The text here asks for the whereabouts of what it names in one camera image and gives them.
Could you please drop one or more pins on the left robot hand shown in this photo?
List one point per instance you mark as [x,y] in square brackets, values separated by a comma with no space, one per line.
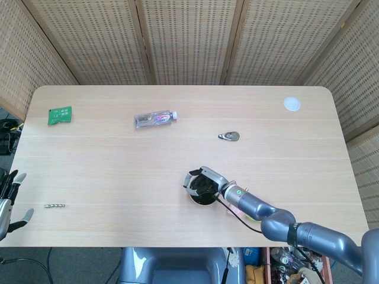
[5,207]

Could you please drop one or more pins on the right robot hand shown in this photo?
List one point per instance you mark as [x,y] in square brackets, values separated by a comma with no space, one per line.
[213,177]

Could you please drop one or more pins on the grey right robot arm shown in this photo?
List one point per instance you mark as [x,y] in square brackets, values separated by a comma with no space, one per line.
[266,211]

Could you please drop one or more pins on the white ceramic bowl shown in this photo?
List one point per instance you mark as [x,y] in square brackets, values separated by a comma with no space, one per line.
[204,203]

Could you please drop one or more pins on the translucent correction tape dispenser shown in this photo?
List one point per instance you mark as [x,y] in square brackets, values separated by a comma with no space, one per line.
[230,136]

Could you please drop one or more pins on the small metal drill bit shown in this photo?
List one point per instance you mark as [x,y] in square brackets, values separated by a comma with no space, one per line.
[54,205]

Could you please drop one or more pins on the green snack bag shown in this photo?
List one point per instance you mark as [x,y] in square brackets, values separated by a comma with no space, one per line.
[249,217]

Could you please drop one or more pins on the clear plastic water bottle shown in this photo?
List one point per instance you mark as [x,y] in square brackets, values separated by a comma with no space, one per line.
[154,119]

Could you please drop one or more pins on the blue package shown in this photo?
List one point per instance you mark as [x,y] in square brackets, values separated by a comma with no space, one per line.
[251,256]

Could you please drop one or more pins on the grey robot torso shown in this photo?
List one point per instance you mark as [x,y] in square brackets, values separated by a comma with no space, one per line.
[177,266]

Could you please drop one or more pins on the yellow cloth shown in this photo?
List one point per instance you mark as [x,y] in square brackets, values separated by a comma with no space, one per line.
[254,275]

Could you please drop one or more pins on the green sachet packet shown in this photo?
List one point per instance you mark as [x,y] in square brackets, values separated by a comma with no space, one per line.
[60,115]

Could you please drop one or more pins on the white round table grommet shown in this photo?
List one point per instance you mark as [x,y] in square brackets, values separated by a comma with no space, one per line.
[292,103]

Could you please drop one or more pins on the red wooden clutter crate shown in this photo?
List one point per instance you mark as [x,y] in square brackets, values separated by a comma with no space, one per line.
[284,266]

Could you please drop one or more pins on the woven bamboo folding screen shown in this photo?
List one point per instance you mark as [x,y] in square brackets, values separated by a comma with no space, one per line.
[189,41]

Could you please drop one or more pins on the white metal bracket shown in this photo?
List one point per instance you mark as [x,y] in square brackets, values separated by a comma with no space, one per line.
[233,257]

